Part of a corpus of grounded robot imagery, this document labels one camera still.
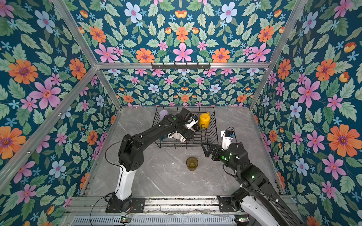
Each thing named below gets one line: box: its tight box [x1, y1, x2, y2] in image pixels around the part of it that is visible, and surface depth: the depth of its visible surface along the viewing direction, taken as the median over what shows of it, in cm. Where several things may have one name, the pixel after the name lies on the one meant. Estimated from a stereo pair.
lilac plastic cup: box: [159, 109, 168, 121], surface depth 98 cm
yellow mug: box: [198, 112, 211, 129], surface depth 100 cm
